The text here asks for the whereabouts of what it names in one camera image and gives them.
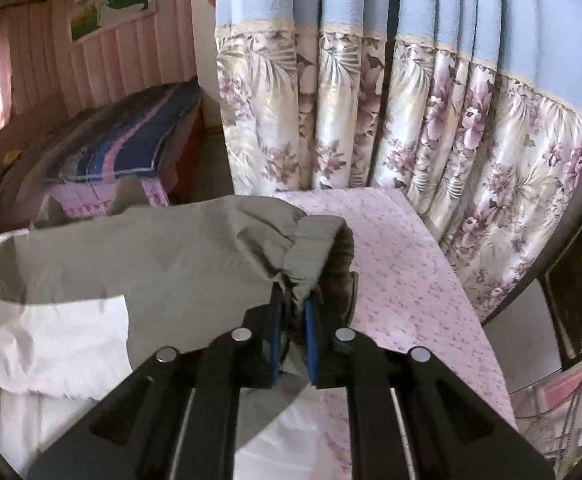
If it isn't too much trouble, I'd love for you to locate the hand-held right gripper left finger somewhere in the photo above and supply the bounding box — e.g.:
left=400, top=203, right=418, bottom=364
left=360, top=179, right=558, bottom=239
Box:
left=28, top=284, right=286, bottom=480

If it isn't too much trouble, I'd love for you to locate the dark cabinet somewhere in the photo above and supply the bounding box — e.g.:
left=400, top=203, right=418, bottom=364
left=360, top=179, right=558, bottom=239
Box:
left=541, top=200, right=582, bottom=372

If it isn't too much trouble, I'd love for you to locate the grey-green and white jacket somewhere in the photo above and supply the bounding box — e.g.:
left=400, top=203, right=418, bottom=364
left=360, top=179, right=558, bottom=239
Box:
left=0, top=177, right=359, bottom=480

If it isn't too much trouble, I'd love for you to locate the blue floral curtain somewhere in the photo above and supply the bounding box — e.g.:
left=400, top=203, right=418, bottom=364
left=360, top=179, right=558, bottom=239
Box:
left=214, top=0, right=582, bottom=322

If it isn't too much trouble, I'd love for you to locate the green landscape wall picture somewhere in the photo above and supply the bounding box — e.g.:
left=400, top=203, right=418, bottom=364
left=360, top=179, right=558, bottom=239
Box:
left=68, top=0, right=157, bottom=43

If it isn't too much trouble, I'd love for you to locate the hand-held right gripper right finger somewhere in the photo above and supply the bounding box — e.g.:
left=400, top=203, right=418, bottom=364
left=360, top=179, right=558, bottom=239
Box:
left=302, top=301, right=557, bottom=480

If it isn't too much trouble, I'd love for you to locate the bed with striped blanket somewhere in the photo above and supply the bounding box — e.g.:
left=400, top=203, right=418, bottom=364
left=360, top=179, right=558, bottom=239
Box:
left=0, top=80, right=204, bottom=231

